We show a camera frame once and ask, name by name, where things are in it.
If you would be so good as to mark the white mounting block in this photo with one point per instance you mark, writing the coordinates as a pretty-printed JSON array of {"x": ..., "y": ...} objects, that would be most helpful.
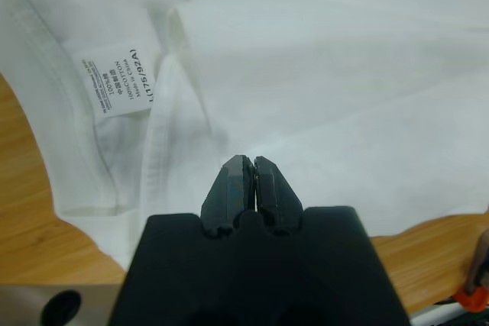
[{"x": 439, "y": 314}]

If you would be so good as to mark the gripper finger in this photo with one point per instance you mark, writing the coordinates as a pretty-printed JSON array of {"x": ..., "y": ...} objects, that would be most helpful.
[
  {"x": 229, "y": 196},
  {"x": 277, "y": 200}
]

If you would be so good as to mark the white t-shirt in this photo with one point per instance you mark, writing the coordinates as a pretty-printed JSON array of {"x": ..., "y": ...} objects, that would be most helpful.
[{"x": 305, "y": 74}]

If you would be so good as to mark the grey metal bracket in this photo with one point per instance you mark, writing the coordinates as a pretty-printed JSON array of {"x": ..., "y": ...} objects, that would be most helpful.
[{"x": 23, "y": 303}]

